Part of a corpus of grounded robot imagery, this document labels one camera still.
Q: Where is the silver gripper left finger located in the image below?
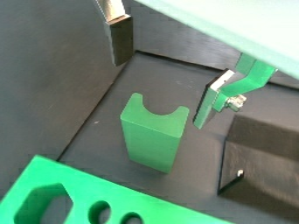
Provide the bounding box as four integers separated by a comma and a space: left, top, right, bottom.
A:
94, 0, 135, 67

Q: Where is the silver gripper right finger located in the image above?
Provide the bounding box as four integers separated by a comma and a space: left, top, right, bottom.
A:
193, 53, 277, 129

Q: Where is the green arch block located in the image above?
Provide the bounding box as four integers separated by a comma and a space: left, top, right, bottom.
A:
120, 93, 190, 173

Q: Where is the dark curved fixture block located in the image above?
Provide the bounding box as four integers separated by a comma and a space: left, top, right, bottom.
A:
218, 115, 299, 223

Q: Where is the green shape-sorter board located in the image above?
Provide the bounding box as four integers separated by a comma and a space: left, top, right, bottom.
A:
0, 156, 233, 224

